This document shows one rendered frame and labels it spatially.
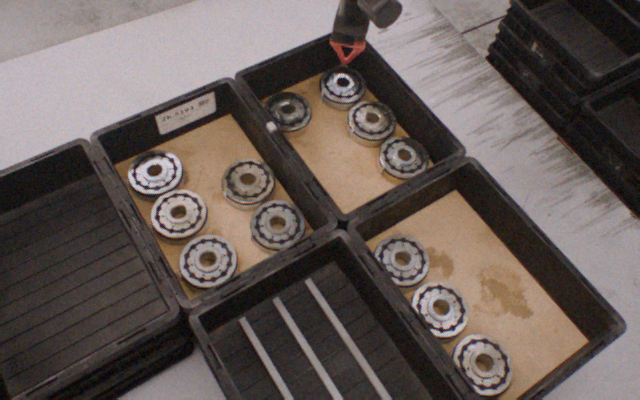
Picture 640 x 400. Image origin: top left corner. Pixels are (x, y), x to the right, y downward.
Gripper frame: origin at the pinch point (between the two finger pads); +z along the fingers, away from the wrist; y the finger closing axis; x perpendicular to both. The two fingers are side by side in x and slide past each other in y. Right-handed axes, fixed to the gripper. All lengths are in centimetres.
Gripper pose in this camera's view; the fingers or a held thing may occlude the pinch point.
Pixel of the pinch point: (348, 48)
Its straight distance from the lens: 121.0
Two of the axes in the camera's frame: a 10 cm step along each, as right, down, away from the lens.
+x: -9.8, -2.0, 0.4
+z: -0.7, 5.1, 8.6
